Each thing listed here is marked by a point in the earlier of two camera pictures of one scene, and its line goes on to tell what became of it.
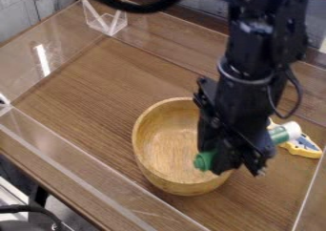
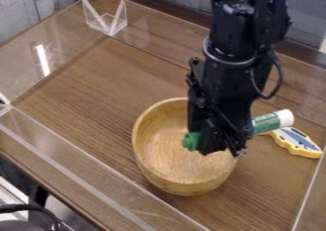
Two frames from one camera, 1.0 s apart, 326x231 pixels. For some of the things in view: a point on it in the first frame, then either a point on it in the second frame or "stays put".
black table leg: [40, 196] stays put
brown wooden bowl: [164, 147] stays put
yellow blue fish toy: [299, 146] stays put
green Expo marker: [287, 132] → [263, 123]
